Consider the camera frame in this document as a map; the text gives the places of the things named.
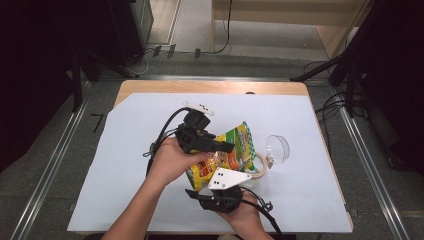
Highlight right hand-held gripper cable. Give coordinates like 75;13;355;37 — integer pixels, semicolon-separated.
239;186;285;240

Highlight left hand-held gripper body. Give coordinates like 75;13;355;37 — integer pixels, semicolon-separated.
174;101;221;155

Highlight person's left hand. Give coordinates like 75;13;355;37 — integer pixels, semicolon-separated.
146;136;213;189

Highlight hand-held gripper cable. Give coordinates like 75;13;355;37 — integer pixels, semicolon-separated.
239;186;285;240
143;106;192;177

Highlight wooden bench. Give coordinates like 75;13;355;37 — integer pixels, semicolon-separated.
210;0;372;60

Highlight black tripod stand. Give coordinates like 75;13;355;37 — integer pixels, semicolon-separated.
69;48;138;113

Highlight clear jar with beige handle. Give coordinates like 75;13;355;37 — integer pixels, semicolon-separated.
245;134;291;190

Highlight yellow spout pouch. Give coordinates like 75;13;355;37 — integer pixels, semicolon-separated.
185;121;258;192

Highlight black floor cables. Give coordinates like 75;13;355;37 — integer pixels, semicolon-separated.
301;59;349;134

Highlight dark curtain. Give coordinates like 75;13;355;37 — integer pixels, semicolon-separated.
361;0;424;176
0;0;114;173

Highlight white floor cable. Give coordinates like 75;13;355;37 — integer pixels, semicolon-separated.
128;49;150;76

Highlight black cabinet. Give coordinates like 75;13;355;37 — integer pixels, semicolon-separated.
108;0;155;66

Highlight metal floor rail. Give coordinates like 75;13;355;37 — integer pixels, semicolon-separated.
9;99;91;240
334;96;413;240

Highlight left hand-held gripper cable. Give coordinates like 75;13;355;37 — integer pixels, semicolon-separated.
143;106;192;177

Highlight person's right hand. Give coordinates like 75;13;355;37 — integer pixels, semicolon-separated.
216;191;268;236

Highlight black metal stand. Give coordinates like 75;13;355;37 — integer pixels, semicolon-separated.
289;0;384;118

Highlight black hanging cable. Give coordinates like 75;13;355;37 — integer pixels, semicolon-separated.
213;0;234;55

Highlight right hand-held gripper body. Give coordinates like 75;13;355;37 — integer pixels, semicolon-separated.
196;167;253;215

